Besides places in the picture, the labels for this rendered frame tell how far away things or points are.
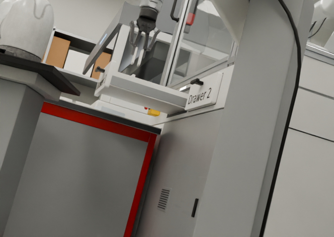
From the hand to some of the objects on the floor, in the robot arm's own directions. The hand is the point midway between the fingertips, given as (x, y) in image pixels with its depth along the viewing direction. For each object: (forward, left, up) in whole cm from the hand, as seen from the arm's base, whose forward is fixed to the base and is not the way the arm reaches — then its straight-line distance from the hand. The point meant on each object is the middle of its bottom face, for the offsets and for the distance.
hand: (137, 56), depth 211 cm
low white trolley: (-23, +38, -100) cm, 109 cm away
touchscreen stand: (+47, -82, -101) cm, 138 cm away
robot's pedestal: (-33, -30, -101) cm, 110 cm away
